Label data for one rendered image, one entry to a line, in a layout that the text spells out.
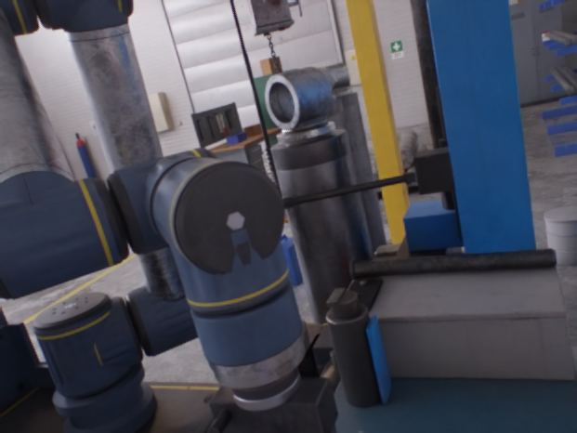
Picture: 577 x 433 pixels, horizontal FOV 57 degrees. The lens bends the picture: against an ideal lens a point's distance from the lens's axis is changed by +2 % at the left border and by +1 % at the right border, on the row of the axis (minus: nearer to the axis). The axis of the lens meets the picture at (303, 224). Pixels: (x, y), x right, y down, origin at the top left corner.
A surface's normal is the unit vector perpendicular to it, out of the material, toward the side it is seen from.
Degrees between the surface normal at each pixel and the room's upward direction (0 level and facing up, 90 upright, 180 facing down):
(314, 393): 0
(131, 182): 43
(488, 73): 90
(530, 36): 90
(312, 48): 90
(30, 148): 35
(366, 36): 90
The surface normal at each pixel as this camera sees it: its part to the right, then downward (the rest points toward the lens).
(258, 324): 0.37, 0.17
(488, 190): -0.34, 0.33
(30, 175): 0.18, -0.76
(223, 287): -0.02, 0.28
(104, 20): 0.62, 0.31
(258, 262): 0.62, 0.07
